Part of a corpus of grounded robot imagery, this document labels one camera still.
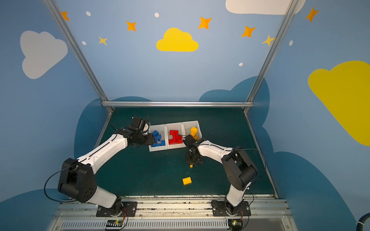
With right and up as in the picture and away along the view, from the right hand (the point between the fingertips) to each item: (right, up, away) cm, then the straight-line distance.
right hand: (191, 161), depth 90 cm
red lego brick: (-13, +12, +10) cm, 21 cm away
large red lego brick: (-12, +17, +14) cm, 24 cm away
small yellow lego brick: (0, -2, -2) cm, 3 cm away
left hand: (-25, +15, -2) cm, 29 cm away
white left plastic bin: (-23, +17, +14) cm, 32 cm away
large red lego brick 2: (-9, +13, +11) cm, 19 cm away
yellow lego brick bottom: (+2, +19, +11) cm, 22 cm away
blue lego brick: (-23, +14, +13) cm, 30 cm away
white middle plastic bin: (-8, +22, +15) cm, 28 cm away
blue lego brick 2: (-19, +11, +8) cm, 24 cm away
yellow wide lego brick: (-3, -9, -8) cm, 12 cm away
